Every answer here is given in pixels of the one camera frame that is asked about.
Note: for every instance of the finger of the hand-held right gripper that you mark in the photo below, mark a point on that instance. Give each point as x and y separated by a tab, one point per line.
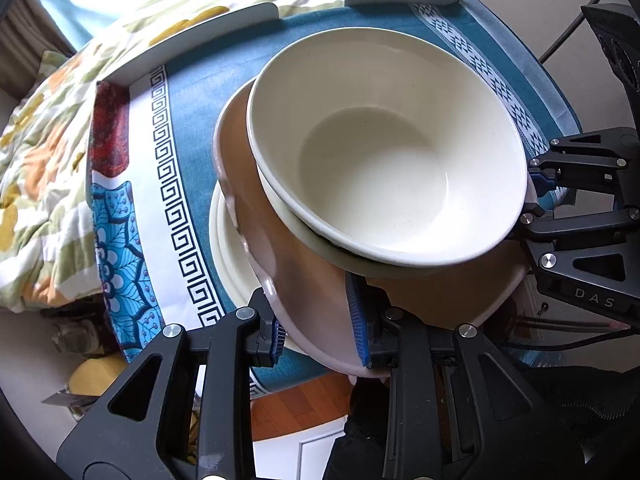
580	225
542	180

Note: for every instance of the clear glass jar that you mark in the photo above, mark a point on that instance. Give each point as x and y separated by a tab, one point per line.
77	337

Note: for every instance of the pink square bowl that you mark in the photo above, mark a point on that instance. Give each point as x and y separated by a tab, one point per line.
295	270

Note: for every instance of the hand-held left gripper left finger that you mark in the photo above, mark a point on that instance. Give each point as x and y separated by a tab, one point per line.
276	342

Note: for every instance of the beige curtain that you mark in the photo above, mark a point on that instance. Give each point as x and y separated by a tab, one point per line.
20	35

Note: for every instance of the plain cream bowl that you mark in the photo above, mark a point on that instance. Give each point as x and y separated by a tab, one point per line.
380	160

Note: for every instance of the floral blanket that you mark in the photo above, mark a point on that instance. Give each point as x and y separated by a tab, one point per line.
50	160

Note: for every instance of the cream bowl with yellow dots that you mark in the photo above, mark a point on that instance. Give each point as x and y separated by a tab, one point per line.
320	247

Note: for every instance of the yellow patterned plate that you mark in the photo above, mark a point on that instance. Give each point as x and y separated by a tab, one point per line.
214	250

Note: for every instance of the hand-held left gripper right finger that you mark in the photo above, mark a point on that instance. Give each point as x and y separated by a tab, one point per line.
357	320

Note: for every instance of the blue patterned tablecloth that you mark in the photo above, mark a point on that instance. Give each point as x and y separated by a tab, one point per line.
165	160

